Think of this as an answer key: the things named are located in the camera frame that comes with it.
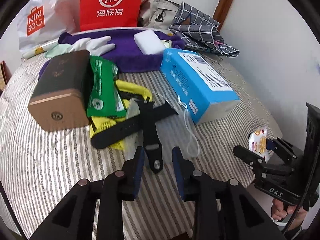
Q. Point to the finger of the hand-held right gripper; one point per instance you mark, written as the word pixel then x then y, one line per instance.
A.
pixel 247 155
pixel 282 145

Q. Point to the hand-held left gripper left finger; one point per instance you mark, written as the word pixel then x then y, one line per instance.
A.
pixel 139 170

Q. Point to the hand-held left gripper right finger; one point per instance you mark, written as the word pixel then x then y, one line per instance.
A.
pixel 178 170

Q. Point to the fruit print packet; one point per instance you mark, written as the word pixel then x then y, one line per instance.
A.
pixel 258 142

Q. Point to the black watch band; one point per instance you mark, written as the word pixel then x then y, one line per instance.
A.
pixel 150 130

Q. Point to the light green tissue packet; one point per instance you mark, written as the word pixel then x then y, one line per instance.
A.
pixel 167 44

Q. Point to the white sponge block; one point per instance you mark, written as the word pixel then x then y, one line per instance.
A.
pixel 148 42

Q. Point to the white glove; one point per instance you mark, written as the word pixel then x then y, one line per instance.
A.
pixel 92 45

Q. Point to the person's right hand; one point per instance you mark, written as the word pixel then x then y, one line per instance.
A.
pixel 278 211

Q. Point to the blue tissue pack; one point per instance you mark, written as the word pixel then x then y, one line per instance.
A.
pixel 197 85

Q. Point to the grey striped mattress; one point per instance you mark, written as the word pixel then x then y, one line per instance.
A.
pixel 50 160

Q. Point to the dark green wipes packet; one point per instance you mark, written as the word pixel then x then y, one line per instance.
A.
pixel 101 85

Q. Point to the purple towel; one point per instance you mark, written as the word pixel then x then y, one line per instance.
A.
pixel 130 60

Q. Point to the dark box with gold base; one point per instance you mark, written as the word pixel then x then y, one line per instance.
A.
pixel 60 87

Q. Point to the grey plaid cloth pink star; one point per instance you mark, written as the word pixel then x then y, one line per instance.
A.
pixel 212 42

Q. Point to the mint green cloth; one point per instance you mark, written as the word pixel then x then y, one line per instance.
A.
pixel 56 51

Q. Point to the grey plaid fabric pouch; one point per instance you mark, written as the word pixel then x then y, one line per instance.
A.
pixel 192 12

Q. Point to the white printed paper roll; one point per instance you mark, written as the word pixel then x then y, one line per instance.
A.
pixel 37 50

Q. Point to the beige canvas bag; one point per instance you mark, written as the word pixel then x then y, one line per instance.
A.
pixel 155 10

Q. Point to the brown book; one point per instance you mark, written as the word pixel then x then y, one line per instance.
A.
pixel 3 75

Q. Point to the red paper shopping bag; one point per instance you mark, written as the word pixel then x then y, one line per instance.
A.
pixel 112 2

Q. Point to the white plastic shopping bag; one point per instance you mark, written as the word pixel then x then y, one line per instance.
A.
pixel 50 12

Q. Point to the brown wooden door frame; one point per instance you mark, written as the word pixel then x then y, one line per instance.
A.
pixel 227 2

